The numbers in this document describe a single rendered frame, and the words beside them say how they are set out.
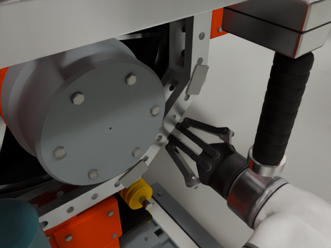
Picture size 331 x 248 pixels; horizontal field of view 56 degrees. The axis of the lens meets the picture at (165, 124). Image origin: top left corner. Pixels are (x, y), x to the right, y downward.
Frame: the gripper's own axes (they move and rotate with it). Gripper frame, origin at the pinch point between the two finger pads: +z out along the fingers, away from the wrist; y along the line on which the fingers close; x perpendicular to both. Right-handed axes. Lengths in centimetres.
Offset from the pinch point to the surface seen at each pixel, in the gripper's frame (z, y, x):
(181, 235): 5, -32, -47
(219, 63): 97, 44, -134
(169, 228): 10, -33, -46
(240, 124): 40, 13, -103
